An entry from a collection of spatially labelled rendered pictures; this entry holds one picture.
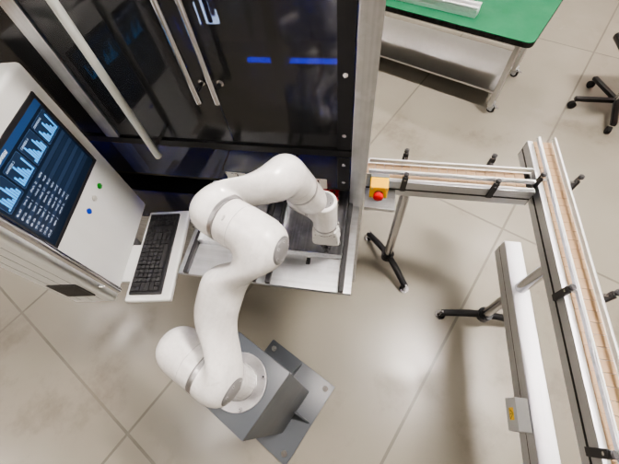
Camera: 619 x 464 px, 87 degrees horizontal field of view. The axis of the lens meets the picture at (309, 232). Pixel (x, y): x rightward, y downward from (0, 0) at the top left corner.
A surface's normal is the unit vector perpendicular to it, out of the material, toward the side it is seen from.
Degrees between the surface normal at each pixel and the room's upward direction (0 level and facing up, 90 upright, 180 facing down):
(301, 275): 0
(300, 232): 0
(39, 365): 0
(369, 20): 90
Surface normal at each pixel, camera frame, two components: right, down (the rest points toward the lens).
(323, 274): -0.07, -0.50
